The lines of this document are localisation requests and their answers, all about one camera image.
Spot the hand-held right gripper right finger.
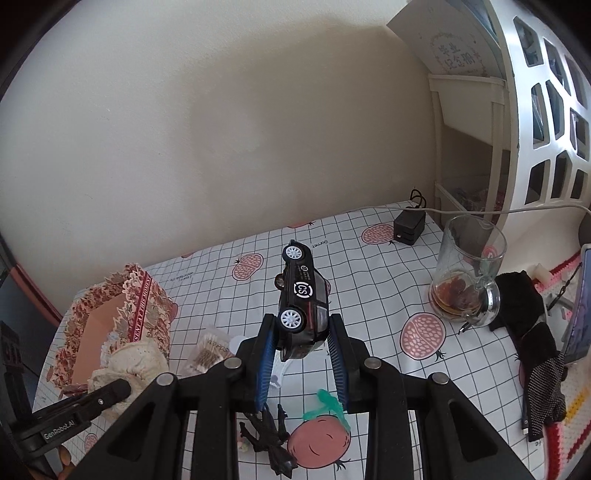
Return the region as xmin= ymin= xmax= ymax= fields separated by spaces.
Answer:
xmin=329 ymin=314 xmax=539 ymax=480

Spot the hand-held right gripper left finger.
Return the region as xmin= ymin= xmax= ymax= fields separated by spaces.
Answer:
xmin=81 ymin=314 xmax=278 ymax=480

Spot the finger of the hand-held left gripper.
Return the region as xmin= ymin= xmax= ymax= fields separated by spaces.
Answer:
xmin=18 ymin=378 xmax=132 ymax=455

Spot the green hair clip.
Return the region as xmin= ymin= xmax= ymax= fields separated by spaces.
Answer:
xmin=302 ymin=389 xmax=352 ymax=435

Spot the black toy car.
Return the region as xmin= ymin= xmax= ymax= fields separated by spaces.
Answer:
xmin=276 ymin=240 xmax=332 ymax=362

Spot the cream lace scrunchie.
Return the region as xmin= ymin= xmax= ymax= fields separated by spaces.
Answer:
xmin=88 ymin=339 xmax=169 ymax=421

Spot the floral paper box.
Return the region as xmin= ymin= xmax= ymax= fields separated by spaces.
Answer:
xmin=46 ymin=263 xmax=178 ymax=398

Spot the desktop with grid fruit tablecloth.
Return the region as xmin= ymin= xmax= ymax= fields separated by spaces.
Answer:
xmin=34 ymin=200 xmax=591 ymax=480

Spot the cotton swab pack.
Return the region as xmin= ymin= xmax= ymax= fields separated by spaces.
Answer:
xmin=187 ymin=325 xmax=236 ymax=381

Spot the black hair claw clip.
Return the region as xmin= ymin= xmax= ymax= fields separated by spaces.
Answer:
xmin=238 ymin=404 xmax=296 ymax=478

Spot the blue door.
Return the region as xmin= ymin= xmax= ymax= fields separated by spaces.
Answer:
xmin=0 ymin=249 xmax=56 ymax=352

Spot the glass mug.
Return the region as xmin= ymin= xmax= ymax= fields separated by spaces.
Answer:
xmin=428 ymin=215 xmax=508 ymax=328

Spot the black charger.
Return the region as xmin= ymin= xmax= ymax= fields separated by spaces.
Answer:
xmin=393 ymin=188 xmax=428 ymax=246

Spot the black dotted glove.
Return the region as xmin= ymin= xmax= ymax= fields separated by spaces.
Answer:
xmin=522 ymin=323 xmax=568 ymax=443

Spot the red yellow crochet mat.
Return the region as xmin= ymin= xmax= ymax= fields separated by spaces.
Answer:
xmin=522 ymin=251 xmax=591 ymax=462

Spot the cream wooden shelf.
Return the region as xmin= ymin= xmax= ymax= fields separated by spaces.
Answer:
xmin=427 ymin=74 xmax=513 ymax=215

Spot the white cutout rack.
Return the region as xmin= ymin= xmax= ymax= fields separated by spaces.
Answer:
xmin=464 ymin=0 xmax=591 ymax=208

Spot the white album book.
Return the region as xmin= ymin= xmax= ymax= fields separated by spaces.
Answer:
xmin=387 ymin=0 xmax=504 ymax=79

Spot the pink door frame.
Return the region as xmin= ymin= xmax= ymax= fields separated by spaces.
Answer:
xmin=9 ymin=263 xmax=63 ymax=324

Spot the white cable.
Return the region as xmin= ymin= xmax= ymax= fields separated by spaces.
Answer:
xmin=425 ymin=203 xmax=591 ymax=217

